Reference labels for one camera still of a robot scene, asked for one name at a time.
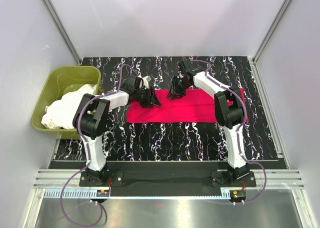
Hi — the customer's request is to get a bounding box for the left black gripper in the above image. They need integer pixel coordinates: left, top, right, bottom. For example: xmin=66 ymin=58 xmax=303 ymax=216
xmin=134 ymin=87 xmax=162 ymax=109

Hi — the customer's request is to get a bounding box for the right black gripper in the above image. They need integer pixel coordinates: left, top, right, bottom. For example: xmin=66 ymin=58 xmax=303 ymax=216
xmin=166 ymin=76 xmax=192 ymax=101

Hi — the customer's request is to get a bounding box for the pink t shirt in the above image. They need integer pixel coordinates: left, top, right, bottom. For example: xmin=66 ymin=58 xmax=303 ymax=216
xmin=126 ymin=88 xmax=245 ymax=128

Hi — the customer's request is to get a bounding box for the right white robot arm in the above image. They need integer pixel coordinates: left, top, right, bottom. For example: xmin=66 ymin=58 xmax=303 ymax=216
xmin=167 ymin=60 xmax=250 ymax=187

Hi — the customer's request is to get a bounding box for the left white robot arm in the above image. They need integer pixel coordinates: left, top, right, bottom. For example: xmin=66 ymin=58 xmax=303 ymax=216
xmin=72 ymin=75 xmax=161 ymax=186

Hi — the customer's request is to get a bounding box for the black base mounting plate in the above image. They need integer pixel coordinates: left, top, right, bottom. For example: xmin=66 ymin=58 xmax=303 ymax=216
xmin=80 ymin=161 xmax=257 ymax=198

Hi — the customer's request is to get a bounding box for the white t shirt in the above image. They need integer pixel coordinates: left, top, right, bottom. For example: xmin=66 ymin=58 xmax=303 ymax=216
xmin=41 ymin=84 xmax=97 ymax=130

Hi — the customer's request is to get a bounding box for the olive green plastic tub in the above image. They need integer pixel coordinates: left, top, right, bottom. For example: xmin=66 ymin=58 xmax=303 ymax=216
xmin=31 ymin=66 xmax=103 ymax=140

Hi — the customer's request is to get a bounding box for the left orange connector box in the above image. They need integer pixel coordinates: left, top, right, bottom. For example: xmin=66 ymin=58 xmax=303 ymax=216
xmin=96 ymin=188 xmax=111 ymax=197

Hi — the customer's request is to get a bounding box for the orange connector box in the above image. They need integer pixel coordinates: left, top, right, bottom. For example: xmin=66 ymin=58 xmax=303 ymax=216
xmin=96 ymin=188 xmax=111 ymax=197
xmin=230 ymin=190 xmax=247 ymax=203

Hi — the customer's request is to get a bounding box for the right orange connector box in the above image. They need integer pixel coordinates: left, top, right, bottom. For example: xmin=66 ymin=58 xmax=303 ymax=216
xmin=230 ymin=190 xmax=247 ymax=203

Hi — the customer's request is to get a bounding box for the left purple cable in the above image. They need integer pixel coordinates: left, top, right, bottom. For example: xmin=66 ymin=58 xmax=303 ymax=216
xmin=59 ymin=64 xmax=133 ymax=226

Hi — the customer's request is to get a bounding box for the purple cable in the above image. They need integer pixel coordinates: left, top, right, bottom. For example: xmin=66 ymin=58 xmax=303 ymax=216
xmin=59 ymin=64 xmax=133 ymax=226
xmin=192 ymin=59 xmax=268 ymax=205

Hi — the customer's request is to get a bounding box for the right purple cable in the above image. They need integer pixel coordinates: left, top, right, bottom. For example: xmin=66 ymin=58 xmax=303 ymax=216
xmin=192 ymin=59 xmax=268 ymax=205

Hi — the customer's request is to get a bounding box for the aluminium frame rail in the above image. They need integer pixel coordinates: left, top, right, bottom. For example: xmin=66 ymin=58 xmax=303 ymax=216
xmin=33 ymin=169 xmax=304 ymax=200

